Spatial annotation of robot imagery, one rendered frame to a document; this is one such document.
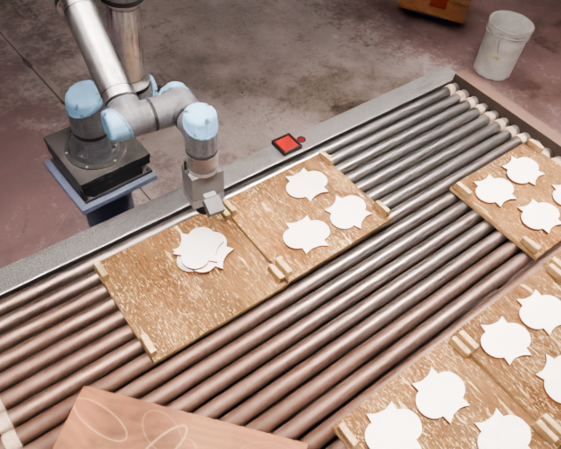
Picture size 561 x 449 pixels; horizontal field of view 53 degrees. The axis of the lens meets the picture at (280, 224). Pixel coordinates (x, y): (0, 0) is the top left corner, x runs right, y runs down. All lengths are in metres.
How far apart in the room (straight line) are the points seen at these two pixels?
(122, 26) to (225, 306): 0.78
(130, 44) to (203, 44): 2.48
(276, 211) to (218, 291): 0.33
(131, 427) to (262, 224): 0.71
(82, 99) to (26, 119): 1.91
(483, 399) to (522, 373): 0.14
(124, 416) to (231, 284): 0.47
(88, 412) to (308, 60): 3.13
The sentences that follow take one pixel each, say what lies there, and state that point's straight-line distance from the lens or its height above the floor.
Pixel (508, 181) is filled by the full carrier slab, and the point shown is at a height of 0.95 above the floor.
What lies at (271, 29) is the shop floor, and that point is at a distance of 4.29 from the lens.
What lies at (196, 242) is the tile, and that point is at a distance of 1.60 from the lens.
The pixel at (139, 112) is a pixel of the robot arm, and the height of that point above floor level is 1.41.
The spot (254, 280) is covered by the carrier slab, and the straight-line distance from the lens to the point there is 1.56.
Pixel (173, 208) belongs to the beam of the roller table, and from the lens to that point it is 1.75.
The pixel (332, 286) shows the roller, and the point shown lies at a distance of 1.59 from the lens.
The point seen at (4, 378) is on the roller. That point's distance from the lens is 1.53.
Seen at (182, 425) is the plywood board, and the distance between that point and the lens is 1.27.
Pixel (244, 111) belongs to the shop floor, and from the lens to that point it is 3.52.
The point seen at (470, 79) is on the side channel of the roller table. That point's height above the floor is 0.95.
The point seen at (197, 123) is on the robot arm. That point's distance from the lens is 1.23.
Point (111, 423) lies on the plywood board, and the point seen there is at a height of 1.04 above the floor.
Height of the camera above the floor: 2.23
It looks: 50 degrees down
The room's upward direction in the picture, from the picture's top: 7 degrees clockwise
